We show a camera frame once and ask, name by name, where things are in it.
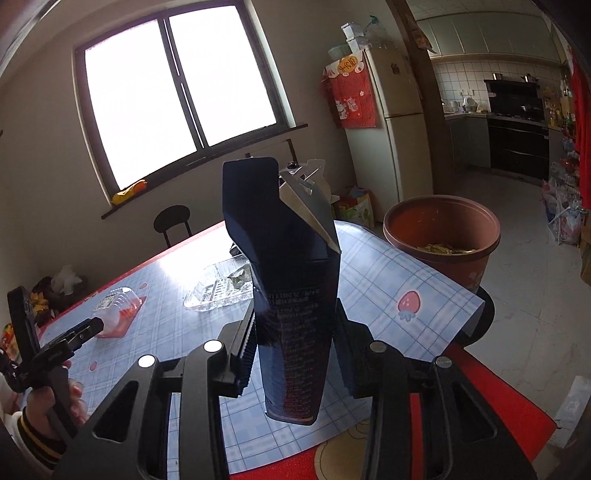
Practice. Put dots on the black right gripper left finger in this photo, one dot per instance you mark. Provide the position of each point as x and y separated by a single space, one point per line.
126 437

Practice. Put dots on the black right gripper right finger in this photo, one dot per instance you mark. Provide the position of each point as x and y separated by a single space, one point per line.
428 421

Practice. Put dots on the blue carton box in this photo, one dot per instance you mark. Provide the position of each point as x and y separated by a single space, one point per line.
283 224

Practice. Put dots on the brown plastic trash bucket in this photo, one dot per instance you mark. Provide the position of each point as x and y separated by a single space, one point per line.
453 235

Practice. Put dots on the black kitchen stove unit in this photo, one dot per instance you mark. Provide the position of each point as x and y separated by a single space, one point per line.
517 128

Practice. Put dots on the upper kitchen cabinets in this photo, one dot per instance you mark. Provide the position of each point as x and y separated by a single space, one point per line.
498 33

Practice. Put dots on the person's left hand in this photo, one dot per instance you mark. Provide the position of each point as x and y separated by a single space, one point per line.
41 401

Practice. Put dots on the clear plastic tray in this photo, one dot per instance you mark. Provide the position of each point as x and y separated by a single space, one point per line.
219 285

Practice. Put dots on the clear container with red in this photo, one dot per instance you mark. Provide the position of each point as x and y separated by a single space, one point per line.
117 310

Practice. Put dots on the red cartoon table mat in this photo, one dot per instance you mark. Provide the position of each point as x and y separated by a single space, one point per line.
365 258

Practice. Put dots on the black stool under bucket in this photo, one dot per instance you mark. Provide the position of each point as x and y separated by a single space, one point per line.
483 325

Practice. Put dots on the black round stool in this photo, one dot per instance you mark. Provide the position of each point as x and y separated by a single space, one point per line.
170 217

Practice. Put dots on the yellow orange item on sill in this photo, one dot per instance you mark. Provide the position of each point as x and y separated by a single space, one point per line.
130 192

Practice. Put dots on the colourful bag by refrigerator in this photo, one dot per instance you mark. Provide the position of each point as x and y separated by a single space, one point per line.
355 206

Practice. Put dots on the plastic bags on floor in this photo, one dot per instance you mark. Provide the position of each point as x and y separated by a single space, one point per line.
563 205

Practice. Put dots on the cream two-door refrigerator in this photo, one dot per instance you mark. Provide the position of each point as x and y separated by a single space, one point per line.
392 159

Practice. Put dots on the dark framed window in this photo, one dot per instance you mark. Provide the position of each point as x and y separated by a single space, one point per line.
175 89

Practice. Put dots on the red cloth on refrigerator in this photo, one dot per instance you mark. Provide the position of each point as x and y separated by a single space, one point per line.
348 89

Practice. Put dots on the white boxes on refrigerator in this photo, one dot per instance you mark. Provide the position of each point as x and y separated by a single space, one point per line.
358 37

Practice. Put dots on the red hanging apron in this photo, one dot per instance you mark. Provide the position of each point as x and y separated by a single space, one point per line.
581 91

